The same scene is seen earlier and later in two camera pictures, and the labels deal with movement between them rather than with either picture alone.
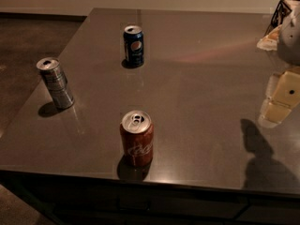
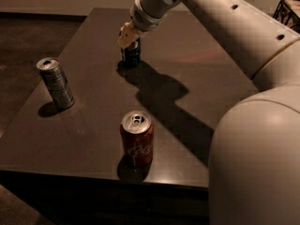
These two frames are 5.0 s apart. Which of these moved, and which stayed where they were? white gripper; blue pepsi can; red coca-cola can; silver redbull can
Moved: white gripper
Stayed: red coca-cola can; silver redbull can; blue pepsi can
